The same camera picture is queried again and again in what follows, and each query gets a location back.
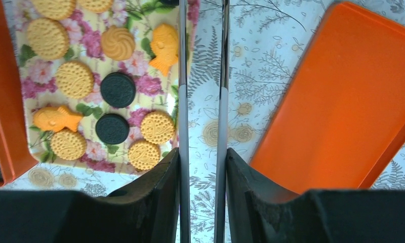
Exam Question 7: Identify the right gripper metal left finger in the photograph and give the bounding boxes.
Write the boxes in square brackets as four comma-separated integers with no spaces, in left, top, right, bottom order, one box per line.
[178,0,191,243]

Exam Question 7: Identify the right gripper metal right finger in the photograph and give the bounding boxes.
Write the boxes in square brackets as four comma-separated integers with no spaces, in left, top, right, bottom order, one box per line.
[214,1,230,242]

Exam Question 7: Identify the floral cookie tray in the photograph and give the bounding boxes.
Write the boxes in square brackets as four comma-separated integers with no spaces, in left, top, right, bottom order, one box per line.
[1,0,201,175]

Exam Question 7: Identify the orange fish shaped cookie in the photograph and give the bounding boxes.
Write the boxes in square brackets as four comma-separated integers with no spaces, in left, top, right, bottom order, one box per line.
[149,23,179,76]
[33,105,84,132]

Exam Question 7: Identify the round swirl butter cookie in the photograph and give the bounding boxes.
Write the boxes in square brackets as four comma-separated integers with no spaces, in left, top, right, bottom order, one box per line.
[101,25,136,61]

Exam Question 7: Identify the orange compartment cookie box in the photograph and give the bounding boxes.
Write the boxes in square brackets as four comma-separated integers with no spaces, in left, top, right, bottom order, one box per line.
[0,1,37,187]

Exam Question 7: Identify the round tan biscuit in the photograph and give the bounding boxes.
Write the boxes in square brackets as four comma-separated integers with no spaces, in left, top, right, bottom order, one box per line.
[55,61,94,99]
[140,111,175,145]
[31,0,76,20]
[128,140,160,171]
[50,129,87,160]
[77,0,114,13]
[26,18,70,61]

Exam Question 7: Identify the black sandwich cookie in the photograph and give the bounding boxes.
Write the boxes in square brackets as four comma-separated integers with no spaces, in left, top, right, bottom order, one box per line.
[100,72,136,108]
[160,0,179,7]
[95,113,130,145]

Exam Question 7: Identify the orange box lid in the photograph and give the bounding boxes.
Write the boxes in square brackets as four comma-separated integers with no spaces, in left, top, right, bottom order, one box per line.
[250,2,405,194]

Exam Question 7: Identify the floral table mat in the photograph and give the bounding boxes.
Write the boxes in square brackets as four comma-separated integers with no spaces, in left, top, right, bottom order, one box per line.
[1,0,405,243]

